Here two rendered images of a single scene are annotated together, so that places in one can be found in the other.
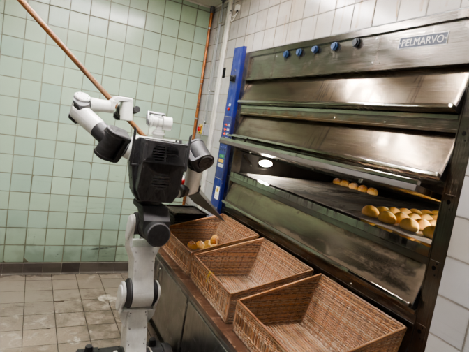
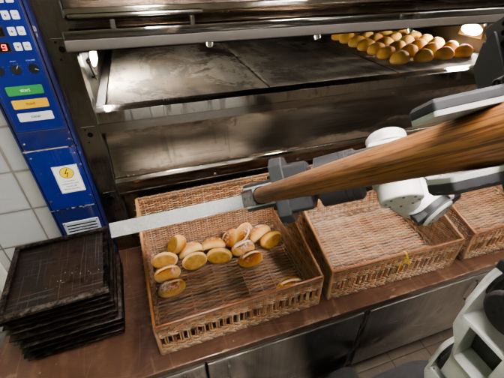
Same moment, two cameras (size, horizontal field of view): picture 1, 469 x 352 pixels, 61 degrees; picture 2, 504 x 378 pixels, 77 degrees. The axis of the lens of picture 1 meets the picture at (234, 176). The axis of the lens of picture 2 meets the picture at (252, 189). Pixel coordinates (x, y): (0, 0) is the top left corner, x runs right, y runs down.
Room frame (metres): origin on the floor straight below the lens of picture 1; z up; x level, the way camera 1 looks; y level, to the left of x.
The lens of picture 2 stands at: (2.49, 0.89, 1.58)
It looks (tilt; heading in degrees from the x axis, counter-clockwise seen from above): 36 degrees down; 279
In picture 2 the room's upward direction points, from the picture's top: straight up
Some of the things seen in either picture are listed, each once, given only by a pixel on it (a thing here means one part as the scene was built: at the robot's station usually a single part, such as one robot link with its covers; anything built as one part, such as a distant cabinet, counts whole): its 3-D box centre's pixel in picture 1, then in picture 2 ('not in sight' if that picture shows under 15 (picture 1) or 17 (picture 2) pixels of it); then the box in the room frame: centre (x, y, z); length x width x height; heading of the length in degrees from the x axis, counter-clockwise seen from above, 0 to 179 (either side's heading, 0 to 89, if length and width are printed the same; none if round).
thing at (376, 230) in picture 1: (300, 200); (340, 86); (2.35, -0.41, 1.16); 1.80 x 0.06 x 0.04; 27
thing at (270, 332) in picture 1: (312, 328); (478, 188); (1.66, -0.44, 0.72); 0.56 x 0.49 x 0.28; 27
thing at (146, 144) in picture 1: (156, 166); not in sight; (1.94, 0.38, 1.27); 0.34 x 0.30 x 0.36; 114
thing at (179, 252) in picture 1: (207, 240); (224, 250); (2.72, 0.11, 0.72); 0.56 x 0.49 x 0.28; 29
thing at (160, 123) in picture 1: (160, 124); not in sight; (2.00, 0.40, 1.47); 0.10 x 0.07 x 0.09; 114
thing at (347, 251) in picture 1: (293, 223); (337, 122); (2.33, -0.39, 1.02); 1.79 x 0.11 x 0.19; 27
